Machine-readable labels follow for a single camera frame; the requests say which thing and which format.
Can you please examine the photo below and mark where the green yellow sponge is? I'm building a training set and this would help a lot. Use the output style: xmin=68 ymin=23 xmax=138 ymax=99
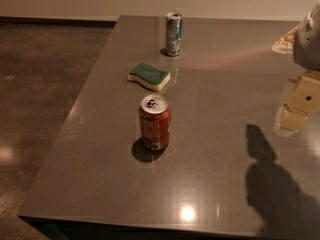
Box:
xmin=127 ymin=63 xmax=171 ymax=92

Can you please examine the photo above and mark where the red coke can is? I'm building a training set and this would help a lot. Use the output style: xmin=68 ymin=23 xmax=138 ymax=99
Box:
xmin=139 ymin=94 xmax=171 ymax=151

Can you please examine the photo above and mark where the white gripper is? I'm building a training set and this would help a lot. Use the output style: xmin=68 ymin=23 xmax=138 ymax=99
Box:
xmin=272 ymin=1 xmax=320 ymax=137

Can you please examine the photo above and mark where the silver blue tall can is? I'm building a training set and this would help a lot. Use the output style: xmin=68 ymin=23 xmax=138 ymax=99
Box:
xmin=166 ymin=12 xmax=183 ymax=57

